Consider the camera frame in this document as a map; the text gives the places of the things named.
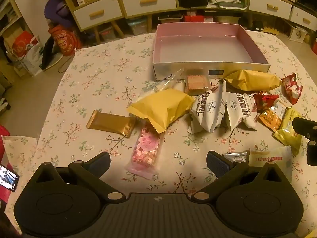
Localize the yellow toothed mat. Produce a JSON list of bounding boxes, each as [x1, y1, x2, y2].
[[264, 26, 280, 36]]

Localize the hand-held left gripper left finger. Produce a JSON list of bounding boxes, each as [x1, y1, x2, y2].
[[32, 152, 125, 202]]

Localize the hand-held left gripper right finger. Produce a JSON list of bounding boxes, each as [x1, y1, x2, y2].
[[191, 151, 285, 202]]

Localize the small yellow snack packet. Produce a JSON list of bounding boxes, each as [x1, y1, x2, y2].
[[273, 107, 304, 156]]

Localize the white paper bag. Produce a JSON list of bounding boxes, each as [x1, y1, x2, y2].
[[18, 36, 44, 77]]

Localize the large yellow snack packet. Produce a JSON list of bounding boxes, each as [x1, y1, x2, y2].
[[223, 69, 283, 95], [127, 88, 195, 134]]

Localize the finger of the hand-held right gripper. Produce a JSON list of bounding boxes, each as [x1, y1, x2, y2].
[[292, 116, 317, 165]]

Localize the orange white snack packet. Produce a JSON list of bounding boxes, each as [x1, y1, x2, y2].
[[258, 102, 286, 132]]

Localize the white printed storage box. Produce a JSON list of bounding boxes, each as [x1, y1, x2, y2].
[[288, 25, 309, 41]]

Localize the pink cardboard box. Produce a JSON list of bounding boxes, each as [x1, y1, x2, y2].
[[152, 22, 271, 81]]

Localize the small red snack packet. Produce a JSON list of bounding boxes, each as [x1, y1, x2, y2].
[[253, 91, 280, 112]]

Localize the red shoe box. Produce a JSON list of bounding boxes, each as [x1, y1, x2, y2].
[[183, 15, 206, 23]]

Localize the red printed bucket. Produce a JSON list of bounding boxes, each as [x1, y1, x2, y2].
[[48, 25, 82, 56]]

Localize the smartphone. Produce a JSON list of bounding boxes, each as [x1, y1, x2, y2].
[[0, 164, 20, 192]]

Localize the brown square cracker packet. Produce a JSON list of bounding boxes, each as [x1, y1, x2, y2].
[[184, 74, 211, 96]]

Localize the stack of papers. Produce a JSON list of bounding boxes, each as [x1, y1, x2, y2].
[[207, 0, 248, 10]]

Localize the black flat panel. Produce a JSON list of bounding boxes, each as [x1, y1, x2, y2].
[[41, 37, 53, 70]]

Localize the white nut snack packet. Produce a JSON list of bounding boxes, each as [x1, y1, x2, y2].
[[189, 83, 227, 133], [222, 87, 259, 131]]

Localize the clear storage bin blue lid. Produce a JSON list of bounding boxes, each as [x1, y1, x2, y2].
[[127, 17, 149, 36]]

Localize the low wooden cabinet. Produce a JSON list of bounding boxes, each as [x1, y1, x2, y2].
[[178, 0, 317, 33]]

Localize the clear storage bin white lid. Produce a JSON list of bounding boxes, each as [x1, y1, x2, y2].
[[158, 12, 184, 26]]

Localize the white round base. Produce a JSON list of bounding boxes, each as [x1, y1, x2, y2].
[[42, 53, 63, 70]]

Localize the pink floral snack packet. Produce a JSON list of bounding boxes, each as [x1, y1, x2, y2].
[[125, 124, 166, 180]]

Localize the white packet orange label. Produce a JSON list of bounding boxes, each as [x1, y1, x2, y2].
[[248, 146, 295, 176]]

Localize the clear packet white filling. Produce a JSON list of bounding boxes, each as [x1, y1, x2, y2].
[[137, 69, 186, 100]]

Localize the white drawer wooden handle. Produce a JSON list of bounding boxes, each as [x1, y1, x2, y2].
[[248, 0, 293, 20], [74, 0, 123, 31], [290, 6, 317, 31], [120, 0, 177, 18]]

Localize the clear storage bin pink contents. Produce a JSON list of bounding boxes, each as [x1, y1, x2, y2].
[[99, 26, 116, 41]]

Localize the gold brown bar packet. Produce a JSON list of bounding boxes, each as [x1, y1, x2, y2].
[[86, 110, 137, 138]]

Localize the red chair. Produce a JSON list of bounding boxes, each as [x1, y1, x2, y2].
[[0, 125, 8, 204]]

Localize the purple round object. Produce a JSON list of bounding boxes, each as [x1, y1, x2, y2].
[[45, 0, 75, 28]]

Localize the red printed bag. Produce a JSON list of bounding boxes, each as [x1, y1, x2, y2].
[[12, 31, 35, 60]]

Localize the floral cloth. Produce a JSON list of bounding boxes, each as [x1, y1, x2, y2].
[[2, 135, 39, 179]]

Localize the silver snack packet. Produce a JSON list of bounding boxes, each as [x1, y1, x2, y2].
[[222, 150, 250, 165]]

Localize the red white snack packet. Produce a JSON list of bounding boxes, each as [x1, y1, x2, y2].
[[281, 73, 304, 105]]

